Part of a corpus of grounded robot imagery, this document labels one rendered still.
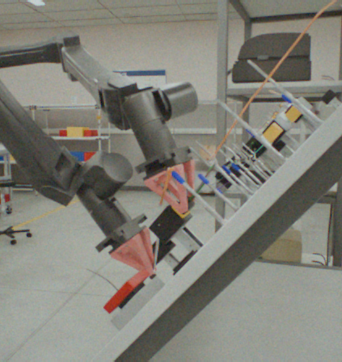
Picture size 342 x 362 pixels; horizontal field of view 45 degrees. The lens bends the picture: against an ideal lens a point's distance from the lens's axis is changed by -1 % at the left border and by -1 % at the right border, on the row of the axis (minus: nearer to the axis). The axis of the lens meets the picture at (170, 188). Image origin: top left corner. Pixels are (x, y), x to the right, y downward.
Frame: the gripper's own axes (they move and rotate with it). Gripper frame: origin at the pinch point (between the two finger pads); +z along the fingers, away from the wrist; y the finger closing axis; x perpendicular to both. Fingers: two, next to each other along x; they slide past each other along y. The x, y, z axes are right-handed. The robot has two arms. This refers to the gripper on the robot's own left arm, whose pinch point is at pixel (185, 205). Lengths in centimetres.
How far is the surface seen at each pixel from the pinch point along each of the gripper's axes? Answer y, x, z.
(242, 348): 21.0, 11.6, 35.9
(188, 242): -0.8, 2.0, 5.8
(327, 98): 70, -25, -8
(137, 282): -23.5, -0.7, 4.6
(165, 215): -2.0, 3.2, 0.0
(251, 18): 151, -7, -63
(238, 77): 103, 1, -32
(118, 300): -25.0, 1.6, 5.5
